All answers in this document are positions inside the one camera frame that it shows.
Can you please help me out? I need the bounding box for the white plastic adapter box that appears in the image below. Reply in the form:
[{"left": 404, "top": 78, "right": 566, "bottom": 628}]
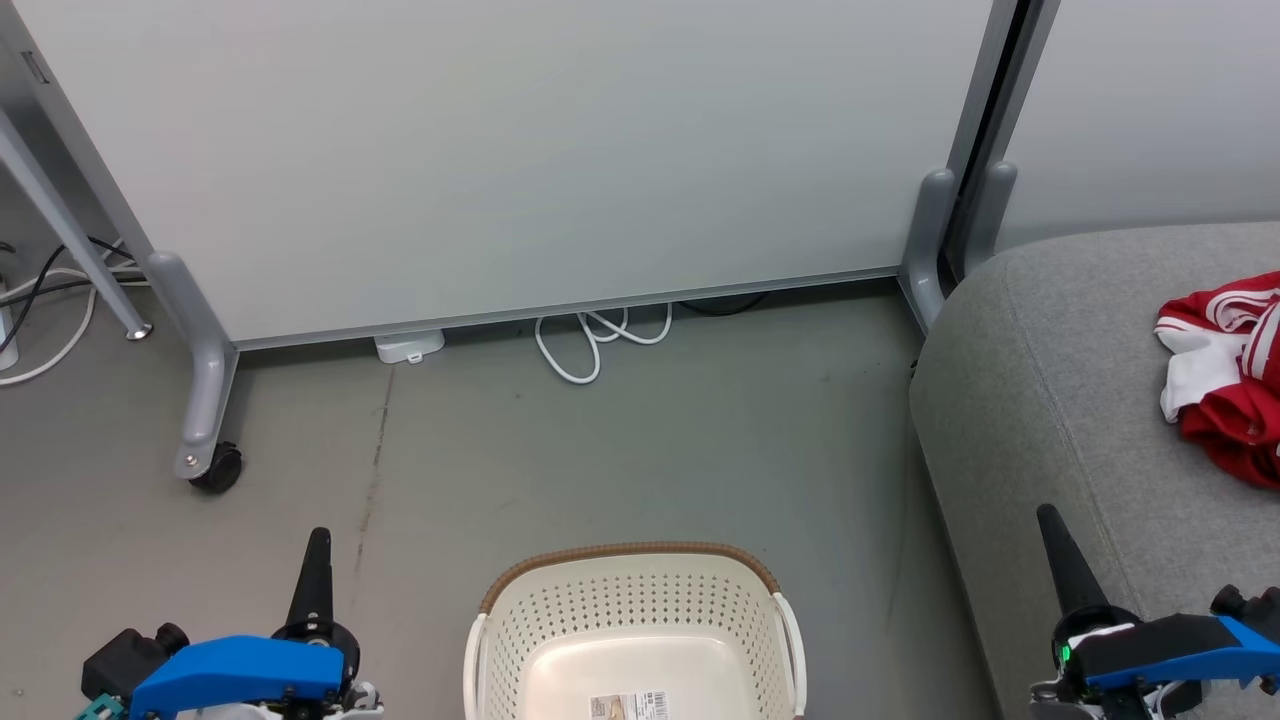
[{"left": 374, "top": 329, "right": 447, "bottom": 365}]

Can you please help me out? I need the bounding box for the white barcode label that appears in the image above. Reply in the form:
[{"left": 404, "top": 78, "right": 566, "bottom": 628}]
[{"left": 589, "top": 692, "right": 669, "bottom": 720}]

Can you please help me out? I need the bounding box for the narrow white partition panel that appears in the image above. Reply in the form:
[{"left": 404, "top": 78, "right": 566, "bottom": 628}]
[{"left": 985, "top": 0, "right": 1280, "bottom": 251}]

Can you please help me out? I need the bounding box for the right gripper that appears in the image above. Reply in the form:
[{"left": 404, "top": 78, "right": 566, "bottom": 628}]
[{"left": 1030, "top": 504, "right": 1241, "bottom": 720}]

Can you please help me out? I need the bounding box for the cream perforated laundry basket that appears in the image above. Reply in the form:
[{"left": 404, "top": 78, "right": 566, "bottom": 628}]
[{"left": 463, "top": 542, "right": 807, "bottom": 720}]

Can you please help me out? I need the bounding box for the black floor cable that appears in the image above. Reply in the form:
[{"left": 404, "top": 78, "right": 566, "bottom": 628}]
[{"left": 0, "top": 235, "right": 136, "bottom": 353}]

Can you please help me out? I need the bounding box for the wide white partition panel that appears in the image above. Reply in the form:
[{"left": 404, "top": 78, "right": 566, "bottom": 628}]
[{"left": 0, "top": 0, "right": 1021, "bottom": 351}]

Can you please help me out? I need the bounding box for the white floor cable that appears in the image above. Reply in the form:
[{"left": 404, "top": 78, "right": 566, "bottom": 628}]
[{"left": 0, "top": 265, "right": 151, "bottom": 387}]

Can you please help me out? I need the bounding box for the white looped cable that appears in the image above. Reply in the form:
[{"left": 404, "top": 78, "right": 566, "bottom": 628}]
[{"left": 534, "top": 302, "right": 674, "bottom": 386}]

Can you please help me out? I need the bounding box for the grey partition leg with caster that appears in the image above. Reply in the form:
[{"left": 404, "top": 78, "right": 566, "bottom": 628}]
[{"left": 147, "top": 250, "right": 241, "bottom": 481}]

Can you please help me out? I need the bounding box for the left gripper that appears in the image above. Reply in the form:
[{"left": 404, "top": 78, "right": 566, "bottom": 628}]
[{"left": 272, "top": 527, "right": 383, "bottom": 720}]

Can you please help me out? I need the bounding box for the black cable under partition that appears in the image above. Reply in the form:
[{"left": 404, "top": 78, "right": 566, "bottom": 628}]
[{"left": 678, "top": 292, "right": 773, "bottom": 318}]

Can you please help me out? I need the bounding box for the black caster wheel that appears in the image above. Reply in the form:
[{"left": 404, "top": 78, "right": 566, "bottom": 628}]
[{"left": 190, "top": 443, "right": 244, "bottom": 495}]

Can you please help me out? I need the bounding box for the grey metal table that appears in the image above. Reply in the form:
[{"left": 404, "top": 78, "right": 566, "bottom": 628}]
[{"left": 0, "top": 105, "right": 153, "bottom": 342}]

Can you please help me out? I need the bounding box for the grey fabric sofa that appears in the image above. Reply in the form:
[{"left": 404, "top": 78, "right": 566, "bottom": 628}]
[{"left": 908, "top": 222, "right": 1280, "bottom": 720}]

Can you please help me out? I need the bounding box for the red and white garment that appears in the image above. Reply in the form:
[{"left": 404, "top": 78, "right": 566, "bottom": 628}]
[{"left": 1154, "top": 270, "right": 1280, "bottom": 490}]

